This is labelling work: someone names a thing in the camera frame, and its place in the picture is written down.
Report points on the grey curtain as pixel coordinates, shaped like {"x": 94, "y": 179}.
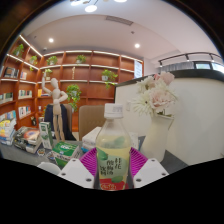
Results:
{"x": 178, "y": 67}

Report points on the clear drink bottle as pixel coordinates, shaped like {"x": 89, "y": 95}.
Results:
{"x": 113, "y": 150}

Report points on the branched ceiling lamp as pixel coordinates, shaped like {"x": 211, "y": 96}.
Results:
{"x": 90, "y": 8}

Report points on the dark blue chair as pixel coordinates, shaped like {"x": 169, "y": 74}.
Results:
{"x": 68, "y": 123}

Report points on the recessed ceiling light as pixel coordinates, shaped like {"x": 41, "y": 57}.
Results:
{"x": 51, "y": 40}
{"x": 137, "y": 45}

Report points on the window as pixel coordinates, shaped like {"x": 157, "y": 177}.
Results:
{"x": 208, "y": 66}

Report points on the black ceiling track rail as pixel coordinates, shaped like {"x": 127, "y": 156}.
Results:
{"x": 186, "y": 55}

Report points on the wooden shelf unit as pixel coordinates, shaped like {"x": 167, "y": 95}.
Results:
{"x": 90, "y": 70}

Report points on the white wall notice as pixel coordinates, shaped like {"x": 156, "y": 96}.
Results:
{"x": 138, "y": 69}

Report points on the dark book stack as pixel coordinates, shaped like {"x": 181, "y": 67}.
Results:
{"x": 28, "y": 138}

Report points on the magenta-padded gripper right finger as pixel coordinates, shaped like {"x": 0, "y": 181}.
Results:
{"x": 151, "y": 173}

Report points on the ceiling air vent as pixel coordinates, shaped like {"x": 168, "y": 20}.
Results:
{"x": 119, "y": 20}

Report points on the white ceramic vase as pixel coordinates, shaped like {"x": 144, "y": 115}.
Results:
{"x": 156, "y": 136}

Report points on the wooden artist mannequin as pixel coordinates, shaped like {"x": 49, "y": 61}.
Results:
{"x": 56, "y": 103}

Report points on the green white box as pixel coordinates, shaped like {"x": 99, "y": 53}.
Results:
{"x": 66, "y": 153}

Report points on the white wall socket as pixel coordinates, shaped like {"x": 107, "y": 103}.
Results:
{"x": 128, "y": 106}

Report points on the tall green white carton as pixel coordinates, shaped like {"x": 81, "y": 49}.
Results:
{"x": 46, "y": 135}

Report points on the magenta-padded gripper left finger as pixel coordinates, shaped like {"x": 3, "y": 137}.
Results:
{"x": 76, "y": 173}

